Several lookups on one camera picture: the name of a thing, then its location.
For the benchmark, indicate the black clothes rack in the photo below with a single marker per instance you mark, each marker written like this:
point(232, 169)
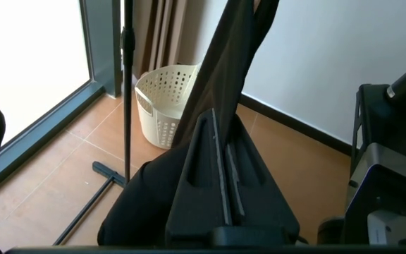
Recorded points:
point(128, 88)

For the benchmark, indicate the white laundry basket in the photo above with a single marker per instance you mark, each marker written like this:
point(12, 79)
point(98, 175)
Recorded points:
point(160, 106)

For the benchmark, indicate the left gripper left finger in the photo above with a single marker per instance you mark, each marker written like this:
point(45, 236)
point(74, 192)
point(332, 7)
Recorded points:
point(199, 204)

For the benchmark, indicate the black T-shirt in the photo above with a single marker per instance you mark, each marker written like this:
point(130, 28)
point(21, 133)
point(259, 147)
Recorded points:
point(224, 70)

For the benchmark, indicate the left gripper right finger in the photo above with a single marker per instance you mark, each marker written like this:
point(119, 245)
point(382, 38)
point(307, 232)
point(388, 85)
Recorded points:
point(263, 204)

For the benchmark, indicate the brown curtain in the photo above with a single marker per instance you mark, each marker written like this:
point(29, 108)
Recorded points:
point(160, 35)

